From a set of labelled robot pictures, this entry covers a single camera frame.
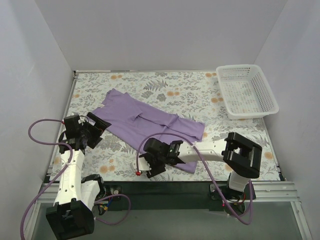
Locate purple t shirt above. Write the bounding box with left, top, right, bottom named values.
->
left=91, top=87, right=206, bottom=174

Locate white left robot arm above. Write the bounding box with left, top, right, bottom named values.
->
left=46, top=112, right=111, bottom=240

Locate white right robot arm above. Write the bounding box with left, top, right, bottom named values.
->
left=134, top=132, right=263, bottom=201

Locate floral table mat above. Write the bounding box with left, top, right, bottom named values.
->
left=49, top=71, right=281, bottom=182

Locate white plastic basket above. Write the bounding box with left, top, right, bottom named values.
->
left=216, top=64, right=279, bottom=120

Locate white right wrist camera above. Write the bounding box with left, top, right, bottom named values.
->
left=130, top=158, right=151, bottom=176

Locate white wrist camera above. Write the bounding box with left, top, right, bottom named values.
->
left=71, top=112, right=89, bottom=124
left=130, top=158, right=151, bottom=176

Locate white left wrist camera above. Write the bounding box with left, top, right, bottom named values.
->
left=71, top=112, right=89, bottom=124

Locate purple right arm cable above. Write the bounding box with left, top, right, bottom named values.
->
left=134, top=132, right=254, bottom=226

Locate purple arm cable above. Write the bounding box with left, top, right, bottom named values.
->
left=19, top=118, right=132, bottom=240
left=134, top=132, right=254, bottom=226

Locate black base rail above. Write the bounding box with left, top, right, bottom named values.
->
left=104, top=181, right=227, bottom=212

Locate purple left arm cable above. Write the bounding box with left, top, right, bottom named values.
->
left=19, top=118, right=132, bottom=240

